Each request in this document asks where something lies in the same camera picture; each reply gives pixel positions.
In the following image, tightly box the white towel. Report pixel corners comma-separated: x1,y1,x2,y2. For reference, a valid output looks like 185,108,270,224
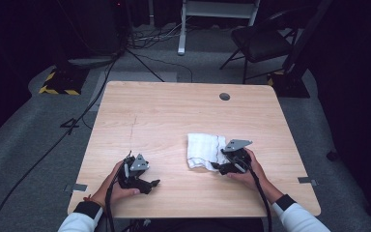
186,132,230,172

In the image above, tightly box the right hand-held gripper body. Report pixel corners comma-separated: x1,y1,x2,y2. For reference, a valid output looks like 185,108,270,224
219,138,253,176

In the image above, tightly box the person's left hand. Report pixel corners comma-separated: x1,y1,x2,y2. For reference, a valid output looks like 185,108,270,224
100,159,141,205

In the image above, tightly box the white metal stand frame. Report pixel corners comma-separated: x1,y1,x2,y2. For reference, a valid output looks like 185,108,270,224
177,0,262,57

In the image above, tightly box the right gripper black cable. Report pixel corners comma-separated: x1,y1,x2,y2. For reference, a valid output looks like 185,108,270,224
238,158,273,232

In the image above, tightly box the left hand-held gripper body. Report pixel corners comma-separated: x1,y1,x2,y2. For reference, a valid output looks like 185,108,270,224
117,153,155,195

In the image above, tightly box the grey tape piece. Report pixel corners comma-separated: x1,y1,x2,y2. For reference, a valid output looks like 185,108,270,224
64,182,89,193
297,176,320,188

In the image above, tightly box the black yellow striped stand base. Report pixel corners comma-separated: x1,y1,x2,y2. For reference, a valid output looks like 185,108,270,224
267,71,311,99
38,65,90,97

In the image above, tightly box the black folding chair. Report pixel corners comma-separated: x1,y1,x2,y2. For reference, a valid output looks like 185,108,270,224
218,7,300,85

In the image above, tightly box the bundle of floor cables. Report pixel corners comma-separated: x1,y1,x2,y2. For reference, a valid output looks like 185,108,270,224
127,22,192,50

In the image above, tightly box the black slanted stand pole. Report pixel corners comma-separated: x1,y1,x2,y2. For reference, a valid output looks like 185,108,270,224
282,0,333,75

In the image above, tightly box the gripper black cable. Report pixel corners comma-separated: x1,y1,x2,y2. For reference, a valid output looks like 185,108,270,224
104,154,133,232
238,158,273,232

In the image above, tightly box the person's right hand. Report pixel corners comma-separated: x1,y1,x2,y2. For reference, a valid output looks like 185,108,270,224
226,148,268,191

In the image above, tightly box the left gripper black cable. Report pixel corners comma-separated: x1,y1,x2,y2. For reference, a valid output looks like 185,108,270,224
104,154,133,232

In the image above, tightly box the long black floor cable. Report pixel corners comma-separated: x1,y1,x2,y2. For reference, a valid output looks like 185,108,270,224
0,57,121,232

